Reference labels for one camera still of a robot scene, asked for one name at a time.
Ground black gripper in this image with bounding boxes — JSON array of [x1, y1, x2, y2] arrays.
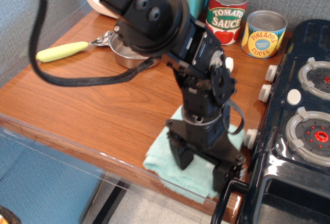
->
[[166, 105, 246, 193]]

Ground light blue cloth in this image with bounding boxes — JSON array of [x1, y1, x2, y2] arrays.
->
[[142, 104, 245, 205]]

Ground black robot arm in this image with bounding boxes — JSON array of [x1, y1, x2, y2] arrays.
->
[[100, 0, 245, 192]]

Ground black toy stove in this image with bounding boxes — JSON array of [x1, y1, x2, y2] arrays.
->
[[211, 19, 329, 223]]

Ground plush brown white mushroom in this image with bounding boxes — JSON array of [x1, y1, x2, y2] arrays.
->
[[225, 57, 234, 72]]

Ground pineapple slices can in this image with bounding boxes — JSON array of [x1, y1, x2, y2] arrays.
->
[[241, 10, 288, 59]]

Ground tomato sauce can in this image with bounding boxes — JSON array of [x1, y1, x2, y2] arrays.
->
[[206, 0, 249, 45]]

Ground orange object bottom left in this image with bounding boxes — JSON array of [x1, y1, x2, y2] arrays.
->
[[0, 206, 21, 224]]

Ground steel pot with handles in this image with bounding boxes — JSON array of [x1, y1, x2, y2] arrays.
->
[[109, 34, 149, 69]]

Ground spoon with green handle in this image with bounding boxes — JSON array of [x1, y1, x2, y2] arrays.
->
[[36, 30, 113, 62]]

